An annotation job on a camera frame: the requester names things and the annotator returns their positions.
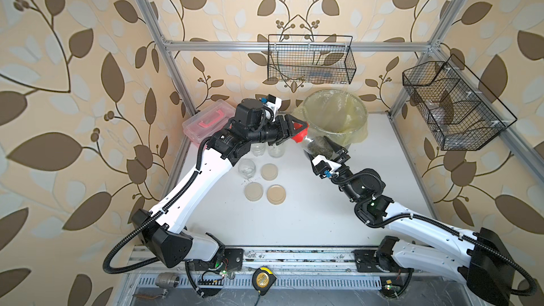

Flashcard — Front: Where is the black wire basket right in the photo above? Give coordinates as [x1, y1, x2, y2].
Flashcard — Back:
[402, 55, 518, 151]

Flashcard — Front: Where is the red jar lid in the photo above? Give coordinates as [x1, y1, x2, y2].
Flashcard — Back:
[292, 122, 308, 143]

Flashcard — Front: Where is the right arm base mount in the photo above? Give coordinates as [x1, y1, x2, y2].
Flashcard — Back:
[352, 236, 412, 273]

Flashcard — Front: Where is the ribbed glass jar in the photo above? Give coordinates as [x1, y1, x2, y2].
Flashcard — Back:
[237, 159, 256, 180]

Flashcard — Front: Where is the pink plastic toolbox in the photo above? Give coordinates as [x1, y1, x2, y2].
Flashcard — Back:
[182, 100, 235, 145]

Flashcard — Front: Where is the black wire basket back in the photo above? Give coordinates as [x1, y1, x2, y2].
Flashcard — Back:
[267, 33, 357, 86]

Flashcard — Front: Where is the tan short jar lid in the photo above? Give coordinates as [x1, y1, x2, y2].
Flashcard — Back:
[266, 185, 286, 205]

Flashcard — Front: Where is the red lid tea jar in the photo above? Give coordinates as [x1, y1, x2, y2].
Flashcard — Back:
[301, 129, 336, 160]

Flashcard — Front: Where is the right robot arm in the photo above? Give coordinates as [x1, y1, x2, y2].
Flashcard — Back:
[298, 136, 539, 305]

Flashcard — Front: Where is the cream tall jar lid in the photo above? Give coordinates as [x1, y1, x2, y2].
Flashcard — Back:
[244, 182, 264, 202]

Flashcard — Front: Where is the black wire basket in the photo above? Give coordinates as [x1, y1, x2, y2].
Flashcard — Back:
[402, 55, 518, 151]
[267, 33, 357, 86]

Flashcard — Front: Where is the yellow plastic bin liner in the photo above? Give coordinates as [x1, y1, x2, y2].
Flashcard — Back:
[292, 88, 369, 147]

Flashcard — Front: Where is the yellow black tape measure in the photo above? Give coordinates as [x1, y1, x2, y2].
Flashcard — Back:
[252, 267, 277, 296]

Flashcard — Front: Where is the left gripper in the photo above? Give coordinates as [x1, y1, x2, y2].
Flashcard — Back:
[244, 112, 305, 145]

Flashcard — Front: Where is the beige lid short jar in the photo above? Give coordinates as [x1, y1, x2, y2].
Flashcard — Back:
[251, 143, 267, 157]

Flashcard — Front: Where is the metal pipe fitting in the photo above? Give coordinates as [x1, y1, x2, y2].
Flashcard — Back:
[154, 272, 181, 289]

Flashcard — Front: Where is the beige lid tall jar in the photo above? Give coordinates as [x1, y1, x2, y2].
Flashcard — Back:
[268, 143, 286, 158]

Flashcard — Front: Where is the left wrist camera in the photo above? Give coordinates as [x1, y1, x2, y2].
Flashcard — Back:
[260, 94, 283, 115]

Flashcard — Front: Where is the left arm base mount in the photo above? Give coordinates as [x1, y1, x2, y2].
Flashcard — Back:
[188, 247, 245, 271]

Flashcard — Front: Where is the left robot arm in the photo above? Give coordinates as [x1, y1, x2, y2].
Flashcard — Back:
[103, 95, 308, 274]

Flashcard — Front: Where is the aluminium frame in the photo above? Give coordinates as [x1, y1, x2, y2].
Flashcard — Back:
[108, 0, 544, 306]

